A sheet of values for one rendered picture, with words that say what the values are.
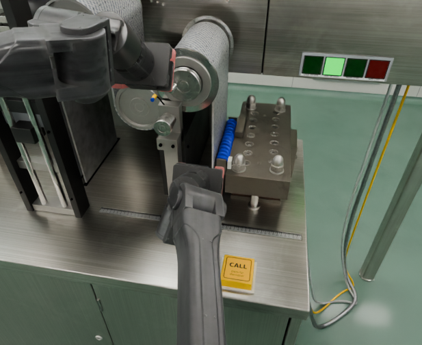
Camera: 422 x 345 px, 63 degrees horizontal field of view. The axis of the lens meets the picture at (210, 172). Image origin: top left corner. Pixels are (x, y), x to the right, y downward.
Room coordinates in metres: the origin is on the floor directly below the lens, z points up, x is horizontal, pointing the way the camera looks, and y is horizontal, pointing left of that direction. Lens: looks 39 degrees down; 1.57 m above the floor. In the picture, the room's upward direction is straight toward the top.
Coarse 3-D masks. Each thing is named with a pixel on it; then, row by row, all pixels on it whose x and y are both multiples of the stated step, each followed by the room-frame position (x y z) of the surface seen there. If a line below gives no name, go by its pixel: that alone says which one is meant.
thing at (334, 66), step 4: (328, 60) 0.98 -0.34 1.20; (332, 60) 0.98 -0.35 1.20; (336, 60) 0.97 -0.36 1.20; (340, 60) 0.97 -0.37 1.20; (328, 64) 0.98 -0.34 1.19; (332, 64) 0.98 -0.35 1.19; (336, 64) 0.97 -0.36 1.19; (340, 64) 0.97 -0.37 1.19; (324, 68) 0.98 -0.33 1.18; (328, 68) 0.98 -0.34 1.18; (332, 68) 0.98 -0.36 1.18; (336, 68) 0.97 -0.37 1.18; (340, 68) 0.97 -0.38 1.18; (324, 72) 0.98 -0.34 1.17; (328, 72) 0.98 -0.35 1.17; (332, 72) 0.97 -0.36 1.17; (336, 72) 0.97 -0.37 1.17; (340, 72) 0.97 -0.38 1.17
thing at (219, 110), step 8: (224, 80) 0.88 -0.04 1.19; (224, 88) 0.88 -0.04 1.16; (224, 96) 0.89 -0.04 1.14; (216, 104) 0.75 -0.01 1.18; (224, 104) 0.89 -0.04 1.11; (216, 112) 0.75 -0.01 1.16; (224, 112) 0.90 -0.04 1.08; (216, 120) 0.75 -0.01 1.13; (224, 120) 0.90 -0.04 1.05; (216, 128) 0.75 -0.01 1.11; (224, 128) 0.91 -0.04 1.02; (216, 136) 0.76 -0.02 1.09; (216, 144) 0.76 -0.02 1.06; (216, 152) 0.76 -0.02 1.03
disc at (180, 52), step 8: (184, 48) 0.72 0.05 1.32; (176, 56) 0.73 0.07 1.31; (184, 56) 0.72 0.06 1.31; (192, 56) 0.72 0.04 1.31; (200, 56) 0.72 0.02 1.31; (208, 64) 0.71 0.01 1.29; (208, 72) 0.71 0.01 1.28; (216, 72) 0.71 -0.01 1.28; (216, 80) 0.71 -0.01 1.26; (216, 88) 0.71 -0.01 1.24; (160, 96) 0.73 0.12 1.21; (208, 96) 0.71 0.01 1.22; (200, 104) 0.72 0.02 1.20; (208, 104) 0.71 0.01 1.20
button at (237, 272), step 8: (224, 256) 0.50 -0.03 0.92; (232, 256) 0.50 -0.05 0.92; (224, 264) 0.48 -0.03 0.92; (232, 264) 0.48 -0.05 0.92; (240, 264) 0.48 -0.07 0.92; (248, 264) 0.48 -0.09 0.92; (224, 272) 0.46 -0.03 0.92; (232, 272) 0.46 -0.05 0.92; (240, 272) 0.46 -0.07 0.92; (248, 272) 0.46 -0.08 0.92; (224, 280) 0.44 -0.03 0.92; (232, 280) 0.44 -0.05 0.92; (240, 280) 0.44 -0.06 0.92; (248, 280) 0.44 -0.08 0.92; (240, 288) 0.43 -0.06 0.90; (248, 288) 0.43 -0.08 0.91
